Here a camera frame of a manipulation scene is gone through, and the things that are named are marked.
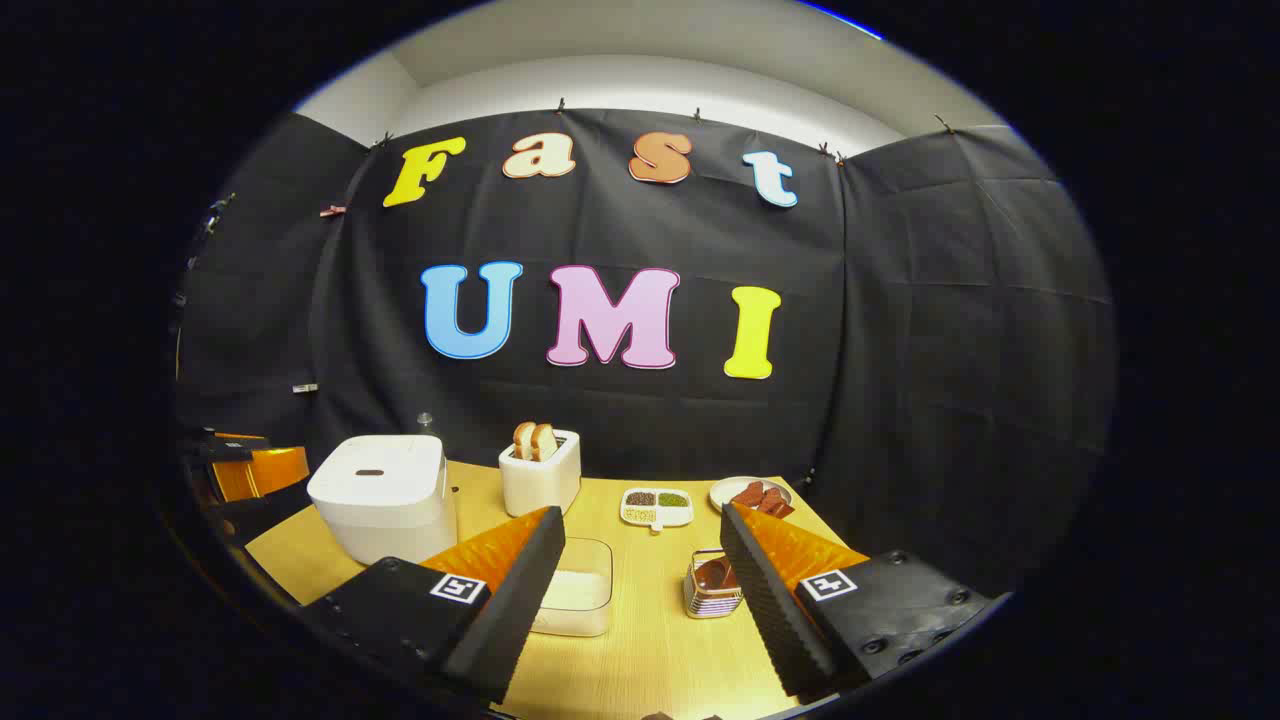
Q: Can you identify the clear plastic container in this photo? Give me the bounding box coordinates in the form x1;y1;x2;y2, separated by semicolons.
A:
530;537;614;638

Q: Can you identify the white toaster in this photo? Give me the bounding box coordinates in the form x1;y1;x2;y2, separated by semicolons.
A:
498;430;582;518

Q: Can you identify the white round plate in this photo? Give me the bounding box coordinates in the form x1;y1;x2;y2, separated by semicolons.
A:
709;476;793;517

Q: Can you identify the black backdrop cloth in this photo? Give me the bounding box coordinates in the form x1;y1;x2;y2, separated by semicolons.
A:
175;108;1116;601

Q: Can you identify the white divided dish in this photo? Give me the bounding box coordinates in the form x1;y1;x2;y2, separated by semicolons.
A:
619;486;695;533

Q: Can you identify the white rice cooker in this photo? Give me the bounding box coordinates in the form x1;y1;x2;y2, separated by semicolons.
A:
306;434;459;567

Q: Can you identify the metal wire chopstick holder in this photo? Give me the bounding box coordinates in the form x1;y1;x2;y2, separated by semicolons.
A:
683;549;744;620

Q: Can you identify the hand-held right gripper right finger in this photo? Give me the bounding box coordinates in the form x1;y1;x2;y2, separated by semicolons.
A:
720;502;996;701

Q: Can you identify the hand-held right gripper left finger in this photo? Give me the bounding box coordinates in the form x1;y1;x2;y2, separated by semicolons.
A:
300;505;567;706

